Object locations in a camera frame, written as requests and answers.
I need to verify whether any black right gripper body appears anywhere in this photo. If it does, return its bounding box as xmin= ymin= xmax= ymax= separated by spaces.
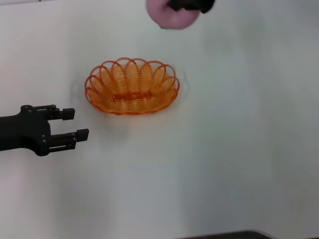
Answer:
xmin=198 ymin=0 xmax=216 ymax=14

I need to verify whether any orange woven plastic basket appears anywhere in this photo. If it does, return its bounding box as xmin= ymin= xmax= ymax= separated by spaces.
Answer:
xmin=84 ymin=57 xmax=180 ymax=116

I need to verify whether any pink peach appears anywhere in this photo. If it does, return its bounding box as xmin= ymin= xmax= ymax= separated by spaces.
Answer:
xmin=146 ymin=0 xmax=200 ymax=30

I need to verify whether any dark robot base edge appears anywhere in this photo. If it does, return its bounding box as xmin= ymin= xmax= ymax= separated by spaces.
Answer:
xmin=174 ymin=230 xmax=275 ymax=239

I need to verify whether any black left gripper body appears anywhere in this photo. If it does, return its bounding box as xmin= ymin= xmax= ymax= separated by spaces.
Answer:
xmin=0 ymin=104 xmax=52 ymax=157

